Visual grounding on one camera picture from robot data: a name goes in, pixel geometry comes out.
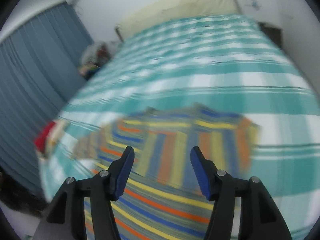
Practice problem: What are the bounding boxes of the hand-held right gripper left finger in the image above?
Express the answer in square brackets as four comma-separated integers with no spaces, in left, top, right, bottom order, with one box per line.
[35,146,135,240]

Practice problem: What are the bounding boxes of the blue curtain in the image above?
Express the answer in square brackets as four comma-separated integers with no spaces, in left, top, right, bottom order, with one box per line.
[0,1,94,195]

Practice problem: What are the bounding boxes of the red and white cloth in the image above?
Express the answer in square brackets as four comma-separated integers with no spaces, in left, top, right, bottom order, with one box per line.
[34,120,68,159]

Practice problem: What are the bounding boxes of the striped knit sweater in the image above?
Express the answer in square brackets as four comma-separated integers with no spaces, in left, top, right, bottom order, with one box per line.
[72,104,262,240]

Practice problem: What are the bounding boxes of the bedside clutter pile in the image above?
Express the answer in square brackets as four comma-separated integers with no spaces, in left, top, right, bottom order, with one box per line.
[77,41,113,80]

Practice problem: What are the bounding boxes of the blue wall fixture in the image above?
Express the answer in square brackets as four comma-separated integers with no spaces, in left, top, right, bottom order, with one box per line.
[244,0,262,10]

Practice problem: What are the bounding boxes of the dark wooden nightstand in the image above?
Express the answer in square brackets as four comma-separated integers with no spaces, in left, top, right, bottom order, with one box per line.
[257,22,283,50]

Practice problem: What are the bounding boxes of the cream padded headboard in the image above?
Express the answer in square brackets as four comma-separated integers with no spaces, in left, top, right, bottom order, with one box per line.
[115,0,242,42]

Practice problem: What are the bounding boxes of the green checked bed sheet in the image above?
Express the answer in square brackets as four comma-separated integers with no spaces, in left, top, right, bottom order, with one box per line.
[39,14,316,240]

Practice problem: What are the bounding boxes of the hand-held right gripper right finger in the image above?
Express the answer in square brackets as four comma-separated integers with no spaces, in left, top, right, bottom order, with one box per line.
[190,146,293,240]

